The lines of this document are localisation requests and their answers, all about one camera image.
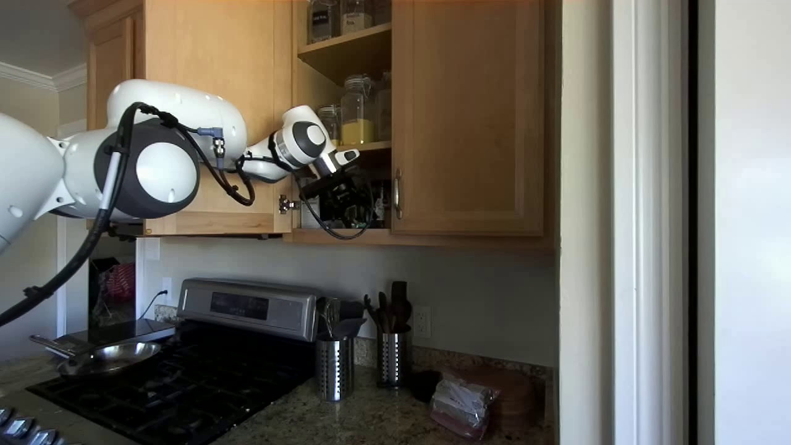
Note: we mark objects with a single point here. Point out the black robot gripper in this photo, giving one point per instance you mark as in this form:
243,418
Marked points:
331,191

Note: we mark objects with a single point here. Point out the wooden cabinet door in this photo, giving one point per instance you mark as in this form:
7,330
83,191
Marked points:
470,116
243,53

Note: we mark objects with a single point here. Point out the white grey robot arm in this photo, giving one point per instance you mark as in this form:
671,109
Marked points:
146,160

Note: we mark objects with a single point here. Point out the closed wooden cabinet door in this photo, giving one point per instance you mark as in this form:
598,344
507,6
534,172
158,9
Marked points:
470,116

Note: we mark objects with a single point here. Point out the small glass jar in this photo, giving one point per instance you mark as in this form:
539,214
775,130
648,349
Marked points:
329,120

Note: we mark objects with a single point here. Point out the glass jar yellow contents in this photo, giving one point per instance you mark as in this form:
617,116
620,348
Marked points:
357,121

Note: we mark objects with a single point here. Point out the steel utensil holder back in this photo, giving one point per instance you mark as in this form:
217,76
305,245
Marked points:
393,359

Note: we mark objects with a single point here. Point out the steel utensil holder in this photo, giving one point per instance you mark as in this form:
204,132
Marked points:
393,359
335,369

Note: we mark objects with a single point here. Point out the steel utensil holder front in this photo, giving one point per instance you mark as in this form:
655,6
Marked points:
335,369

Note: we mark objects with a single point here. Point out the stainless steel stove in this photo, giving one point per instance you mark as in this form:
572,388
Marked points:
235,349

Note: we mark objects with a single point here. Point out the silver frying pan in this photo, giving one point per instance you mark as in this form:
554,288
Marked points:
74,359

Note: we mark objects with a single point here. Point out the white door frame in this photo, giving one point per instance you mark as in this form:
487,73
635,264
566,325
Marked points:
648,221

